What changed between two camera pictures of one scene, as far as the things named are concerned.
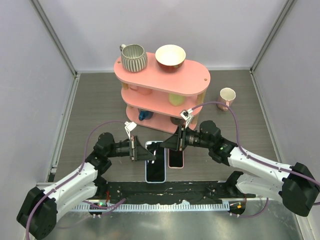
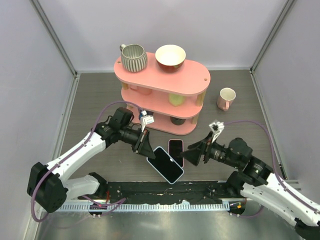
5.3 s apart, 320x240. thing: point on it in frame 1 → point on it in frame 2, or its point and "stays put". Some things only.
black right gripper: [173, 142] → [193, 155]
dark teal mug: [177, 121] stays put
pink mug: [226, 96] stays put
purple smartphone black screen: [175, 158] stays put
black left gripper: [139, 152] → [142, 146]
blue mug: [144, 114] stays put
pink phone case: [175, 159] stays put
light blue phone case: [155, 170] → [165, 165]
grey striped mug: [134, 58] stays put
